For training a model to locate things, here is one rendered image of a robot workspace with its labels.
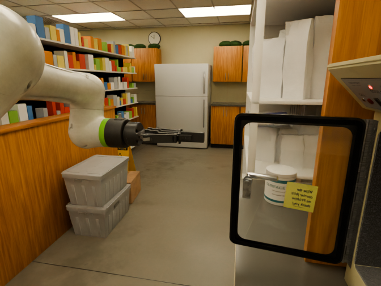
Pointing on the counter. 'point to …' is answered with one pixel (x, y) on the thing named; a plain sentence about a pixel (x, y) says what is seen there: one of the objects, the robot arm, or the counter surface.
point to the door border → (344, 182)
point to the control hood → (357, 72)
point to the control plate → (362, 84)
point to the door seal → (346, 190)
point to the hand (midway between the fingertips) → (192, 137)
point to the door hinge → (364, 168)
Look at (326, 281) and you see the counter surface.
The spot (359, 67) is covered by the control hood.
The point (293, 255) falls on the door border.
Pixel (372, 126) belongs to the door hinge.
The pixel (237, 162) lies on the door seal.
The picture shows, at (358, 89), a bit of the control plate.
